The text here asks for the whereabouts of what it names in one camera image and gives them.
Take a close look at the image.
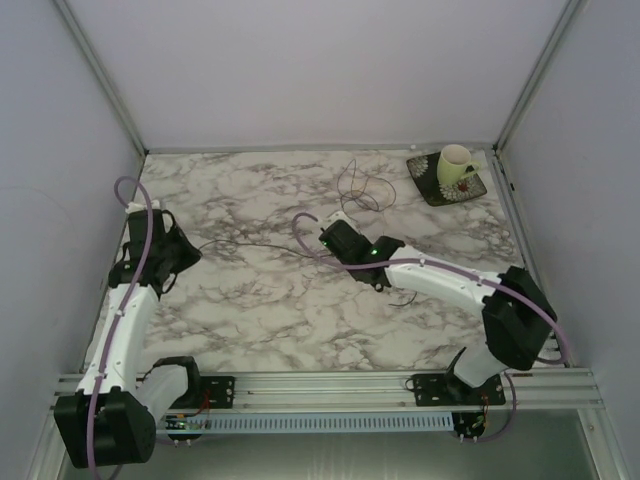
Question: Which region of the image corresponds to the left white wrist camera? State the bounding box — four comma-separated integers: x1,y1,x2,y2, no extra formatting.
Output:
125,199,164,215

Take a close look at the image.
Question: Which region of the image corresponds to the light green mug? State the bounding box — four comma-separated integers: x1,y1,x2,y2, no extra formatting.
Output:
437,144,480,186

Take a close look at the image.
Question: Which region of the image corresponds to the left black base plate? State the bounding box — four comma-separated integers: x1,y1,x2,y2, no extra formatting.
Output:
194,375,236,410

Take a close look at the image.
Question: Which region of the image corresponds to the right black circuit board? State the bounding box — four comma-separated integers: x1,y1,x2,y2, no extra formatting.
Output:
452,408,492,443

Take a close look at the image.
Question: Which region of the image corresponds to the yellow wire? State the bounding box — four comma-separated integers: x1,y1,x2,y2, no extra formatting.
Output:
349,175,396,211

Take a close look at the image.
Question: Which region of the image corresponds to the right aluminium frame post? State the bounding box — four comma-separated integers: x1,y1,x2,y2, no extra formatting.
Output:
493,0,588,156

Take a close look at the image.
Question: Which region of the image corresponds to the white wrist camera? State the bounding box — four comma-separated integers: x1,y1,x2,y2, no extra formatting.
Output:
326,211,350,223
125,199,164,215

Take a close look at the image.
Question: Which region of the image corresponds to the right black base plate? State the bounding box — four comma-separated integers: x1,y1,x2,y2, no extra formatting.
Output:
405,373,506,407

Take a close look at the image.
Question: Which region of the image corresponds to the black floral square plate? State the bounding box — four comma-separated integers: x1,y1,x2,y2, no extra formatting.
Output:
405,152,490,207

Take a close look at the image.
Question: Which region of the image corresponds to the blue slotted cable duct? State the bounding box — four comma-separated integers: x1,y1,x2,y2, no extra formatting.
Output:
202,412,454,434

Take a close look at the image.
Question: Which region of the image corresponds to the aluminium frame post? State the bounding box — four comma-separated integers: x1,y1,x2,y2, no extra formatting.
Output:
52,0,148,159
493,0,588,156

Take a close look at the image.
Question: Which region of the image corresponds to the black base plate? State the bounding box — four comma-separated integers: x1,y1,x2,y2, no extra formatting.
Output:
405,373,506,407
194,375,236,410

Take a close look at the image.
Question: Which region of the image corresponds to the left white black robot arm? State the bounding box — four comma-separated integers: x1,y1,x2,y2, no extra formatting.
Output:
54,207,203,469

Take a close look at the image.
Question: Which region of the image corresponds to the left aluminium frame post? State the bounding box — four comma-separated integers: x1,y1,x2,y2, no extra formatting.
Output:
52,0,148,159

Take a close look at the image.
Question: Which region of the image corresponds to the left green circuit board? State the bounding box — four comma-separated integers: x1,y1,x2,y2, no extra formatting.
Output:
164,415,211,434

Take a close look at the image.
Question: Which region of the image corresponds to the aluminium front rail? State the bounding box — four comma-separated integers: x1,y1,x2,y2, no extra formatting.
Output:
207,368,603,414

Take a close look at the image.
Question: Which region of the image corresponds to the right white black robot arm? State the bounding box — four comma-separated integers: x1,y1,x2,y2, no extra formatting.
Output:
319,219,557,405

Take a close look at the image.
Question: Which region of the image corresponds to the dark brown wire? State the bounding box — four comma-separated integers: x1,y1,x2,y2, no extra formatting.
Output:
197,240,419,309

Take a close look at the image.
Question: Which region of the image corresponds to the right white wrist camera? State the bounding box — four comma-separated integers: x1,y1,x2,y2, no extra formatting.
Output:
326,211,350,223

